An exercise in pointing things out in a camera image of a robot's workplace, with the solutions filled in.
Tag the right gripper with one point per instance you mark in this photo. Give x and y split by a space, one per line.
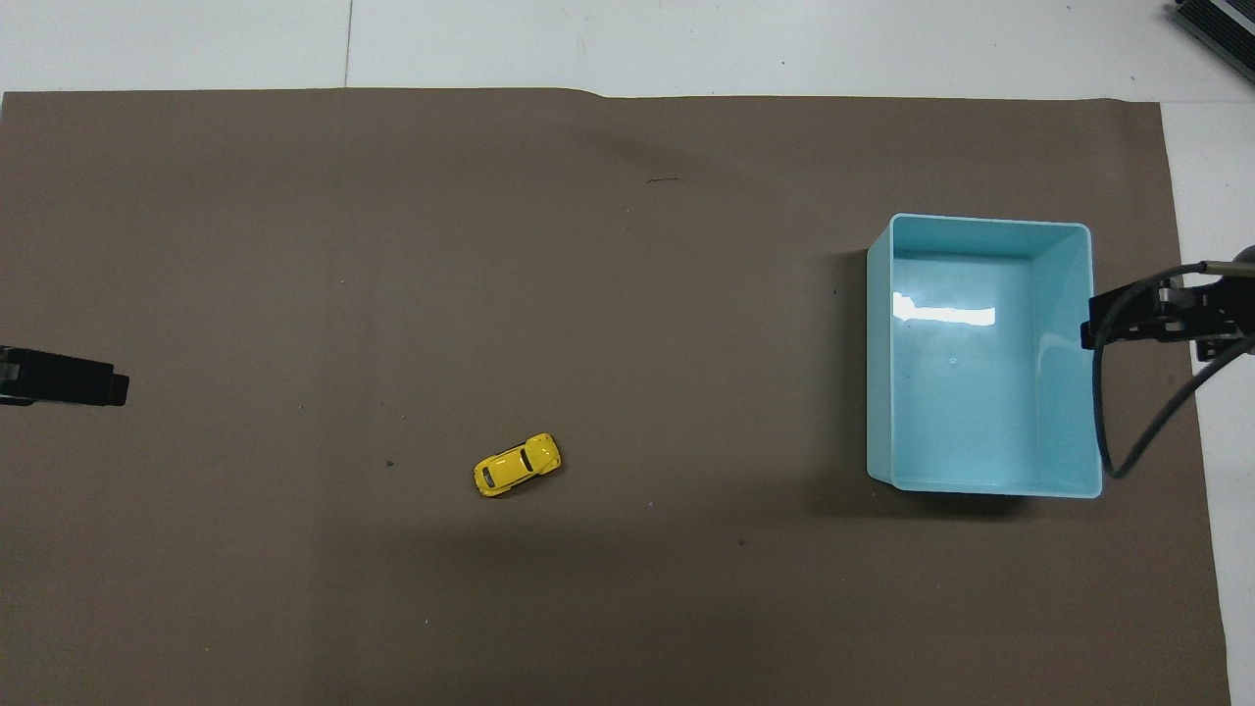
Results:
1230 306

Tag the yellow toy beetle car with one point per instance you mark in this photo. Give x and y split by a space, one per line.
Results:
515 467

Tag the light blue plastic bin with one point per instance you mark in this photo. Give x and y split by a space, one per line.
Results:
971 392

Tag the black stand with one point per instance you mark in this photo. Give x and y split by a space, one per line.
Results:
1221 20

